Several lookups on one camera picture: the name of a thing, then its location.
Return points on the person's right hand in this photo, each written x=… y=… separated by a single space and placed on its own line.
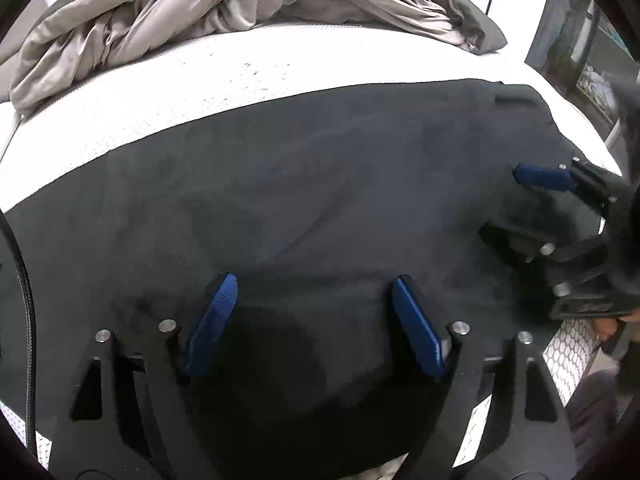
x=617 y=334

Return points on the black pants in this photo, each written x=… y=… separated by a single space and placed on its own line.
x=315 y=203

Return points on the grey rumpled duvet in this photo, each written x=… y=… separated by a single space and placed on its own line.
x=74 y=38

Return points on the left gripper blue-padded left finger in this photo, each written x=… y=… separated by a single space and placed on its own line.
x=128 y=417

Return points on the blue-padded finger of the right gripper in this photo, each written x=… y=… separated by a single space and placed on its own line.
x=595 y=186
x=521 y=247

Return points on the white honeycomb-pattern mattress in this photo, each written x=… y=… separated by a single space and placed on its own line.
x=214 y=74

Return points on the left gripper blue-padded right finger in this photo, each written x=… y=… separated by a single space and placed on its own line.
x=527 y=434

